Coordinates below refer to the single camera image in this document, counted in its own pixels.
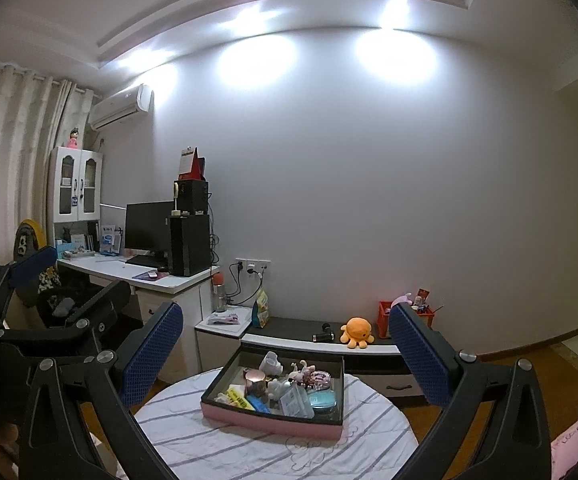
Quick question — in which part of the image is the white air conditioner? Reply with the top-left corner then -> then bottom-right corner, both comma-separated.
88,84 -> 154,130

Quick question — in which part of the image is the orange octopus plush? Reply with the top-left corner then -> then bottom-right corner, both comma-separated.
340,317 -> 376,350

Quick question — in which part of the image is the black power cable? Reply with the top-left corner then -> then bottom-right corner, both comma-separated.
228,262 -> 246,306

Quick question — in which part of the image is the red toy crate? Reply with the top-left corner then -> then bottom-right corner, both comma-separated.
378,301 -> 434,340

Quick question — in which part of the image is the white wall socket strip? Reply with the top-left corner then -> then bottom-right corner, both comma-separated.
235,258 -> 272,275

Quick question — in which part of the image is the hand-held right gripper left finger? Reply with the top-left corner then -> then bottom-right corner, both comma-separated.
19,301 -> 184,480

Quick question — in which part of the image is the white nightstand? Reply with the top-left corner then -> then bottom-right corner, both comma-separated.
195,307 -> 254,376

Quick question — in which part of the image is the black white low bench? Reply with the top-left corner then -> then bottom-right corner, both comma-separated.
241,316 -> 427,398

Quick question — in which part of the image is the copper round tin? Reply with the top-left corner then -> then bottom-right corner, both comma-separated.
244,367 -> 268,396

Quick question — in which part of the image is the black computer tower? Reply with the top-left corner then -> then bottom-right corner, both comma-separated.
169,214 -> 212,277

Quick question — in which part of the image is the red box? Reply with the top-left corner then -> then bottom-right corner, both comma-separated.
179,147 -> 207,182

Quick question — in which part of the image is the clear plastic box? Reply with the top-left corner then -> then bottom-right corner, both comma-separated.
279,384 -> 316,419

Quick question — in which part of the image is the teal flat case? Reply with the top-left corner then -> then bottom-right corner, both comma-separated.
309,391 -> 338,413

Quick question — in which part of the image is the yellow blue snack bag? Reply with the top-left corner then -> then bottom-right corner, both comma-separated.
251,290 -> 271,329

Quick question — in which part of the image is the white glass door cabinet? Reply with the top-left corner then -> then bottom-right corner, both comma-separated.
50,146 -> 104,225

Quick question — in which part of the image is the black computer monitor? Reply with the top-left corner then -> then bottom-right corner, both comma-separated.
125,201 -> 176,261

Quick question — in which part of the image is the black speaker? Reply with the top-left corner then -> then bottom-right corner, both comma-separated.
176,180 -> 210,213

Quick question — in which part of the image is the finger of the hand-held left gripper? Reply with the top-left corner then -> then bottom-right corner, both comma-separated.
0,280 -> 132,356
0,246 -> 58,321

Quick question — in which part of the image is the white desk with drawers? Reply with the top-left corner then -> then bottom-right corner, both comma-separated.
56,255 -> 220,376

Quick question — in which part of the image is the water bottle orange cap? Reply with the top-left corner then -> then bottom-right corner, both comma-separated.
211,272 -> 228,313

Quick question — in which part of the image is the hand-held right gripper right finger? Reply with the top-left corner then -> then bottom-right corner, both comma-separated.
388,302 -> 554,480

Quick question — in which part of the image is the cream curtain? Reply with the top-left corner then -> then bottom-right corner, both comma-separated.
0,52 -> 94,306

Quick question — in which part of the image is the blue white box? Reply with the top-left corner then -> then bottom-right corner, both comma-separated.
100,225 -> 122,256

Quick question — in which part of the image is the black office chair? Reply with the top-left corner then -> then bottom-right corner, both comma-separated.
14,219 -> 134,333

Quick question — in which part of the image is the pink storage box black rim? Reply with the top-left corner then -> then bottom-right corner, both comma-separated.
200,347 -> 346,442

